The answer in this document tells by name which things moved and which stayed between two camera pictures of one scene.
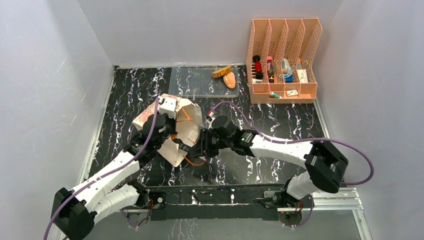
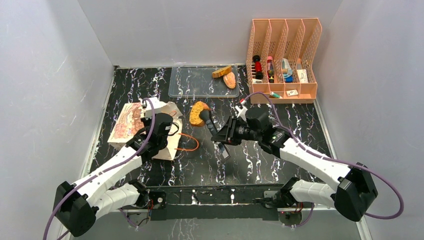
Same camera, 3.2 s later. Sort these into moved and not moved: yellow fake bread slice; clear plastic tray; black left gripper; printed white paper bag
Moved: printed white paper bag
Not moved: clear plastic tray; yellow fake bread slice; black left gripper
